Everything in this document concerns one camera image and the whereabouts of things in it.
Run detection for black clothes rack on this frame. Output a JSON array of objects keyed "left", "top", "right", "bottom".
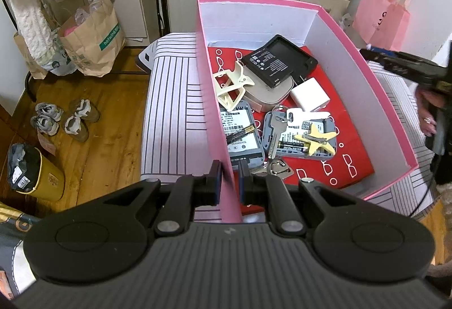
[{"left": 25, "top": 70, "right": 149, "bottom": 103}]

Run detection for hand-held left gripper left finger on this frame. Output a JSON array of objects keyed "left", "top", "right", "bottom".
[{"left": 46, "top": 160, "right": 224, "bottom": 237}]

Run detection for black gold battery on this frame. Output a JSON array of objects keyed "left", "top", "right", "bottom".
[
  {"left": 227, "top": 124, "right": 257, "bottom": 144},
  {"left": 277, "top": 141, "right": 311, "bottom": 151}
]

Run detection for white charger plug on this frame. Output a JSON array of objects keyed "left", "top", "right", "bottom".
[{"left": 290, "top": 79, "right": 331, "bottom": 110}]

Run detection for beige rounded square device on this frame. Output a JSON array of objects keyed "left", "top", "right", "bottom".
[{"left": 244, "top": 76, "right": 295, "bottom": 114}]

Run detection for printed blanket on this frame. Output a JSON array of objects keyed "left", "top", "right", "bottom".
[{"left": 0, "top": 202, "right": 41, "bottom": 299}]

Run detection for grey portable router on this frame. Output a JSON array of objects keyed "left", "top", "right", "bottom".
[
  {"left": 263, "top": 110, "right": 345, "bottom": 160},
  {"left": 219, "top": 100, "right": 265, "bottom": 166}
]

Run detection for cream plastic clip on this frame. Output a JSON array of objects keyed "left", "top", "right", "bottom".
[{"left": 212, "top": 61, "right": 255, "bottom": 110}]

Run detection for brown paper bag green print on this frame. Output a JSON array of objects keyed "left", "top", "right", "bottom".
[{"left": 58, "top": 0, "right": 127, "bottom": 77}]

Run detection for white key tag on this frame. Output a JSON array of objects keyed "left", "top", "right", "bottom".
[{"left": 285, "top": 107, "right": 331, "bottom": 126}]

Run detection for pink cardboard box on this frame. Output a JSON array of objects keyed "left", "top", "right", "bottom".
[{"left": 196, "top": 0, "right": 420, "bottom": 223}]

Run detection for silver metal buckle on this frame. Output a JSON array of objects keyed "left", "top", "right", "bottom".
[{"left": 252, "top": 158, "right": 294, "bottom": 178}]

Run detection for person's right hand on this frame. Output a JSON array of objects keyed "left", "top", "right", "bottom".
[{"left": 416, "top": 88, "right": 440, "bottom": 137}]

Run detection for white green plastic bag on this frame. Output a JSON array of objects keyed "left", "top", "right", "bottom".
[{"left": 35, "top": 30, "right": 76, "bottom": 75}]

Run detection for red printed flat box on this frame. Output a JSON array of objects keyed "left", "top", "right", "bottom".
[{"left": 207, "top": 45, "right": 375, "bottom": 196}]

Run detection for black cable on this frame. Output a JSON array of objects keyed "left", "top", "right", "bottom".
[{"left": 410, "top": 150, "right": 440, "bottom": 219}]

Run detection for pink paper gift bag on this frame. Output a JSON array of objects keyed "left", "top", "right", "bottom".
[{"left": 354, "top": 0, "right": 415, "bottom": 51}]

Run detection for yellow trash bin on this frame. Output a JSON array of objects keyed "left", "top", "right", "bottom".
[{"left": 7, "top": 143, "right": 66, "bottom": 202}]

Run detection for silver key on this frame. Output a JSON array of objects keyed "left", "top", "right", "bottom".
[{"left": 268, "top": 106, "right": 294, "bottom": 158}]

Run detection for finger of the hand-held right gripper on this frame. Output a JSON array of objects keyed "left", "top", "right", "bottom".
[
  {"left": 359, "top": 48, "right": 403, "bottom": 71},
  {"left": 367, "top": 45, "right": 398, "bottom": 56}
]

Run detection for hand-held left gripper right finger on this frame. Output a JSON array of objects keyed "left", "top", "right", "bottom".
[{"left": 239, "top": 161, "right": 412, "bottom": 237}]

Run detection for yellow star hair clip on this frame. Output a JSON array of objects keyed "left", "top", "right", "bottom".
[{"left": 294, "top": 125, "right": 336, "bottom": 156}]

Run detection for brown fleece shoe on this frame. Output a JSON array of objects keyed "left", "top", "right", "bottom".
[{"left": 64, "top": 114, "right": 90, "bottom": 143}]

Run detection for black rubber case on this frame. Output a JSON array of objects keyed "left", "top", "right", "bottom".
[{"left": 290, "top": 44, "right": 318, "bottom": 83}]

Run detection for grey sneakers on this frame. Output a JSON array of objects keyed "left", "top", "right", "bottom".
[{"left": 71, "top": 99, "right": 101, "bottom": 124}]

